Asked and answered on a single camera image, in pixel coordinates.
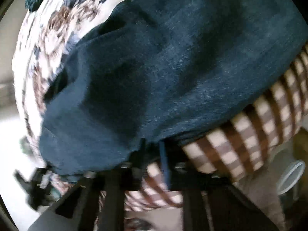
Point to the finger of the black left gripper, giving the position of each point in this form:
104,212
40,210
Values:
39,189

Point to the floral fleece blanket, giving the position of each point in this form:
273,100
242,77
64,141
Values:
45,36

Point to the dark blue denim pants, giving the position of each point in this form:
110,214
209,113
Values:
164,72

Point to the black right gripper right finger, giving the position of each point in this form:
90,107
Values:
210,201

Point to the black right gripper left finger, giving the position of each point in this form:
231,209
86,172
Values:
97,200

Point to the brown checkered bed sheet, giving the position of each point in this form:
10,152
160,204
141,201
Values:
240,146

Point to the white plastic container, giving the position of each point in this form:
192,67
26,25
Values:
290,177

